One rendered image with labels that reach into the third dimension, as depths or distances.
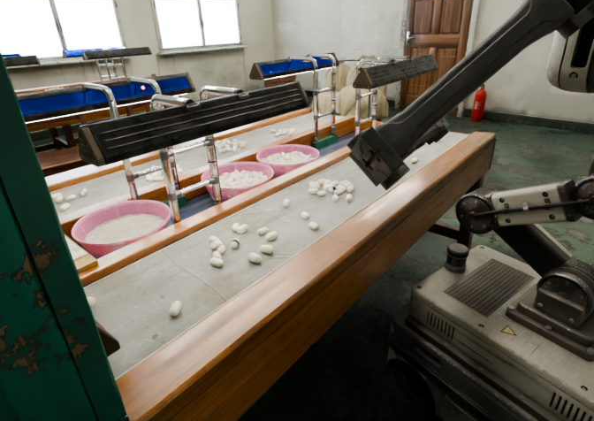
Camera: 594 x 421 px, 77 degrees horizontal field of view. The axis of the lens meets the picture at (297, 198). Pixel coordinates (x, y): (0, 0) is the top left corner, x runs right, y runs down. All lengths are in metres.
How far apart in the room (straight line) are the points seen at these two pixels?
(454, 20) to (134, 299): 5.33
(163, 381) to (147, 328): 0.16
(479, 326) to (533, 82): 4.54
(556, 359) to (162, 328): 0.95
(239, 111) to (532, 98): 4.86
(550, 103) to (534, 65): 0.49
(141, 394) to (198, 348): 0.11
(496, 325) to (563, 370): 0.18
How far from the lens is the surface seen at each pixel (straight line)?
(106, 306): 0.91
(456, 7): 5.74
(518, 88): 5.57
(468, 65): 0.62
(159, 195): 1.39
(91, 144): 0.77
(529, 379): 1.22
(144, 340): 0.80
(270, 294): 0.79
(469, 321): 1.23
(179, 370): 0.69
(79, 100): 1.36
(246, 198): 1.20
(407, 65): 1.71
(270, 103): 1.02
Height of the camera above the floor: 1.27
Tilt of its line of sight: 25 degrees down
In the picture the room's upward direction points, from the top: 2 degrees counter-clockwise
